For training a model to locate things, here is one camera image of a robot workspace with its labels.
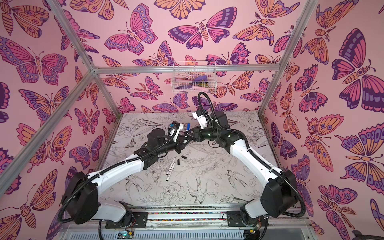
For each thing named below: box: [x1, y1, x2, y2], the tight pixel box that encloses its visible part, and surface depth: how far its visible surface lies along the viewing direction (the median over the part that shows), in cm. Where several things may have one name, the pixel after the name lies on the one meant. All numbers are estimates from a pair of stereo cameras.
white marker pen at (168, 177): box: [166, 162, 176, 182], surface depth 91 cm
